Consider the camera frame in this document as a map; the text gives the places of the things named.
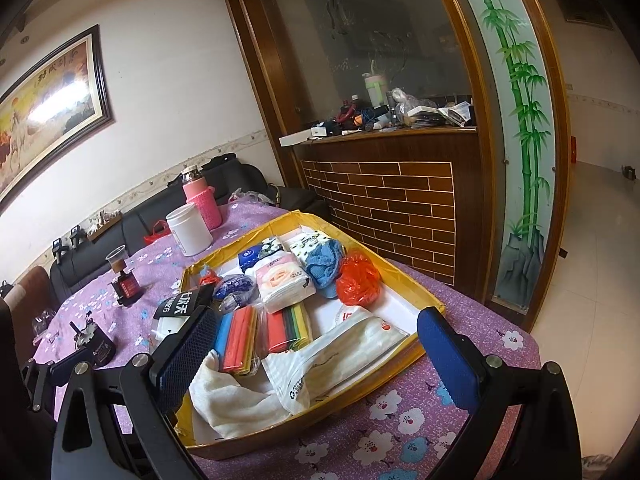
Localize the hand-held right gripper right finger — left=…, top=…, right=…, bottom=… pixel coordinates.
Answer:
left=416, top=306, right=583, bottom=480

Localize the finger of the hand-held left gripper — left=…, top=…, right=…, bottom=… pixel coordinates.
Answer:
left=30, top=349, right=108, bottom=387

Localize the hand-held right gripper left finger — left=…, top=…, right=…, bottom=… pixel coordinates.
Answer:
left=50, top=302, right=221, bottom=480

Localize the black printed packet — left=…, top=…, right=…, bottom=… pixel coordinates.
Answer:
left=151, top=285, right=216, bottom=336

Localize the blue red sponge pack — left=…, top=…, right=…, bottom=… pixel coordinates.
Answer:
left=215, top=305, right=261, bottom=376

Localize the white towel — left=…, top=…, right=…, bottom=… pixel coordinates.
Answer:
left=189, top=350, right=293, bottom=441

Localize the yellow cardboard box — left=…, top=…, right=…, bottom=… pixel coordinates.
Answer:
left=172, top=209, right=447, bottom=461

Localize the blue white pack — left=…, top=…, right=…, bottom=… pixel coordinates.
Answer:
left=212, top=272, right=258, bottom=311

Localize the white plastic package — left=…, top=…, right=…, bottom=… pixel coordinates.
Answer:
left=310, top=305, right=412, bottom=391

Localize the multicolour sponge pack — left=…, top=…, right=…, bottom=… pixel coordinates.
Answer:
left=260, top=302, right=315, bottom=358

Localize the red mesh bag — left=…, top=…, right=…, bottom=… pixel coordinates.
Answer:
left=335, top=252, right=383, bottom=307

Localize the pink tissue pack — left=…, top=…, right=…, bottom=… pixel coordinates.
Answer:
left=255, top=252, right=317, bottom=313

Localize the blue cloth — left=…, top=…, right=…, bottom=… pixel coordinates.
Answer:
left=305, top=239, right=348, bottom=300

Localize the black dotted tissue pack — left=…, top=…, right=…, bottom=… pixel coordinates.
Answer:
left=289, top=230, right=331, bottom=266

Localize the metal motor device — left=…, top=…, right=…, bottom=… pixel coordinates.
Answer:
left=70, top=317, right=118, bottom=368

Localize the clear glass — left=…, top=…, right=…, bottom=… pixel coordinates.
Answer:
left=31, top=310, right=57, bottom=343

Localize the purple floral tablecloth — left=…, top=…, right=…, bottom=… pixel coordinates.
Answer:
left=30, top=195, right=543, bottom=480

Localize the brown chair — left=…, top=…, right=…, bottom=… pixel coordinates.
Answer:
left=7, top=266, right=61, bottom=361

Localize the dark bottle red label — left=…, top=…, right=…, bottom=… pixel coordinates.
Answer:
left=111, top=269, right=143, bottom=306

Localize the clear plastic cup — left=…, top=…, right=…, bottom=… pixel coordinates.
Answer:
left=105, top=245, right=128, bottom=273

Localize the blue tissue pack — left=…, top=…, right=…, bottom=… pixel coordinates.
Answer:
left=237, top=244, right=268, bottom=271

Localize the red gift bag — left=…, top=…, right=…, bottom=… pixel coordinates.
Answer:
left=144, top=220, right=171, bottom=246

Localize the white plastic jar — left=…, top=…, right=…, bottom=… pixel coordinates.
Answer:
left=165, top=203, right=213, bottom=257

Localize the green patterned tissue pack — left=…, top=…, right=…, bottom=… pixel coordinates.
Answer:
left=257, top=237, right=291, bottom=261

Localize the black sofa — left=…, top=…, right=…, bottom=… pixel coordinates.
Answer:
left=47, top=162, right=331, bottom=306

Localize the wooden tray with figurines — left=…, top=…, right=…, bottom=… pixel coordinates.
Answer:
left=87, top=210, right=123, bottom=238

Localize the pink thermos bottle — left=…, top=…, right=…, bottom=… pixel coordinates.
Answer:
left=181, top=166, right=223, bottom=231

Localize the wooden cabinet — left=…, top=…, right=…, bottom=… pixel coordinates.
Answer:
left=214, top=0, right=573, bottom=331

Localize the clear plastic bag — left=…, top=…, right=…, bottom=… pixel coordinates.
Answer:
left=227, top=187, right=273, bottom=206

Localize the black bag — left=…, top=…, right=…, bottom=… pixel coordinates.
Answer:
left=200, top=152, right=240, bottom=171

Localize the counter clutter pile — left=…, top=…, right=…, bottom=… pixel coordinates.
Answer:
left=310, top=87, right=476, bottom=136

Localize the white flat box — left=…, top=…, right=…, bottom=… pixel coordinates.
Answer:
left=279, top=129, right=328, bottom=148

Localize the bamboo print glass panel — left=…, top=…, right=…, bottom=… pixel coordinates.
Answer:
left=447, top=0, right=558, bottom=316

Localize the white green jug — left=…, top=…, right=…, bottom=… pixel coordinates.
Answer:
left=362, top=72, right=390, bottom=108

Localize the framed wall painting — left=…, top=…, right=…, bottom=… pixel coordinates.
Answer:
left=0, top=24, right=116, bottom=213

